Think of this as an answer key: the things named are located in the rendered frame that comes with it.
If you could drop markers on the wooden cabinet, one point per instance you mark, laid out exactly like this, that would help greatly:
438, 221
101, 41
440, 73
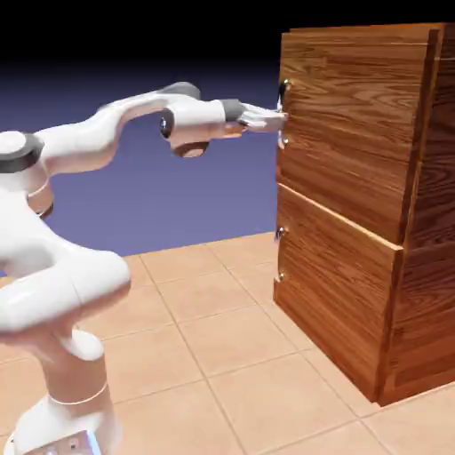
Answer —
426, 213

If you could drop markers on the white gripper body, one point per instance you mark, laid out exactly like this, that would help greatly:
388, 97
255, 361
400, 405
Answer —
262, 117

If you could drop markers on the small wooden cabinet door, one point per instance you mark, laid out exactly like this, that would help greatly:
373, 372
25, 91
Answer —
334, 284

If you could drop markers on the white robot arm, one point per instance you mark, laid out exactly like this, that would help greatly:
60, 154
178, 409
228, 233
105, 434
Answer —
85, 142

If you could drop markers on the large wooden cabinet door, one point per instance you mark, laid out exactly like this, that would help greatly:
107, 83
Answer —
352, 131

